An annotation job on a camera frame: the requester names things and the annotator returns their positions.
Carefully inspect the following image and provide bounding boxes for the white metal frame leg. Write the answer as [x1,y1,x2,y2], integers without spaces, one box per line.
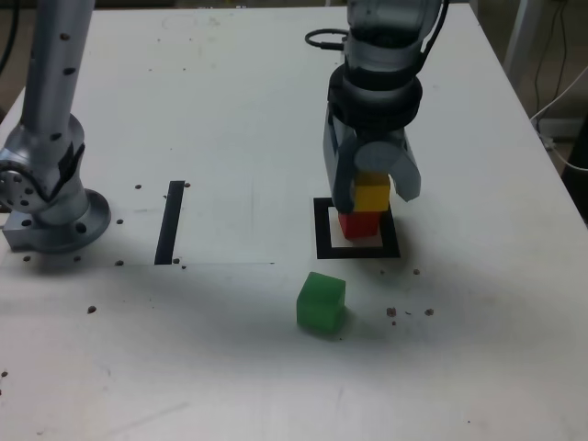
[503,0,539,65]

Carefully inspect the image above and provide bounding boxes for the black hanging cable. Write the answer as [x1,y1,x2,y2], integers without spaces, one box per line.
[558,0,570,97]
[533,0,560,119]

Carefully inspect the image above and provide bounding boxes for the yellow cube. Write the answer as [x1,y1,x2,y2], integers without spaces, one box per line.
[354,172,391,213]

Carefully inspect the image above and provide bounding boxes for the black tape square outline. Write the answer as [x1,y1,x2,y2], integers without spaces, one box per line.
[312,196,401,260]

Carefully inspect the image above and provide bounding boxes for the black tape strip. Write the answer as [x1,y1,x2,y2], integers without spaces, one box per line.
[153,180,186,266]

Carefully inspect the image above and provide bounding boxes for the green cube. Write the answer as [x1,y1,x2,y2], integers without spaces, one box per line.
[296,271,346,341]

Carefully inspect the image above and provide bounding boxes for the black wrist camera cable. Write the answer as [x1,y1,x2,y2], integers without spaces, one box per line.
[304,0,450,74]

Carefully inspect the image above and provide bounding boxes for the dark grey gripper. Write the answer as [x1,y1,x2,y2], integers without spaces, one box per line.
[322,107,423,215]

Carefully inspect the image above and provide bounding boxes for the white cable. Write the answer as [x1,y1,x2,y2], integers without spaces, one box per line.
[530,66,588,172]

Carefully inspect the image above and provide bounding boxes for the black power strip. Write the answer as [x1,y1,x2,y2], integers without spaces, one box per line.
[535,117,583,139]

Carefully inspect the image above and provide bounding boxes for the red cube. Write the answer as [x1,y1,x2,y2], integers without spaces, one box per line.
[338,209,382,240]

